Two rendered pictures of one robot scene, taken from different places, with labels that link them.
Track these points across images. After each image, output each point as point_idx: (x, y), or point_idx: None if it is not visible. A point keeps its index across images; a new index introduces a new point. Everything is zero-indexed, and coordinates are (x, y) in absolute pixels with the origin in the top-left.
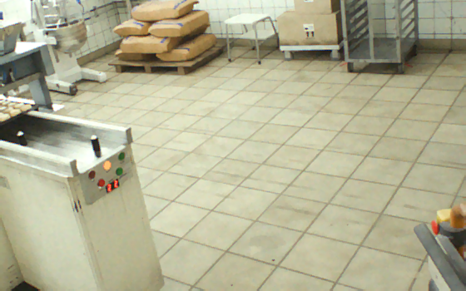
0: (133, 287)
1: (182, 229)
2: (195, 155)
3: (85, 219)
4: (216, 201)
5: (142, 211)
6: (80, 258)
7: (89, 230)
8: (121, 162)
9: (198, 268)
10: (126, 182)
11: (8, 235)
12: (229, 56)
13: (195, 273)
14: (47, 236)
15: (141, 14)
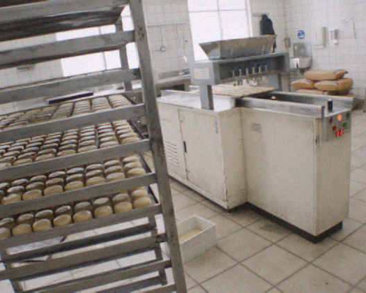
0: (332, 211)
1: (351, 192)
2: (351, 155)
3: (319, 151)
4: None
5: (348, 160)
6: (306, 180)
7: (319, 160)
8: (346, 118)
9: None
10: (344, 135)
11: (247, 168)
12: (364, 108)
13: (364, 217)
14: (281, 165)
15: (309, 75)
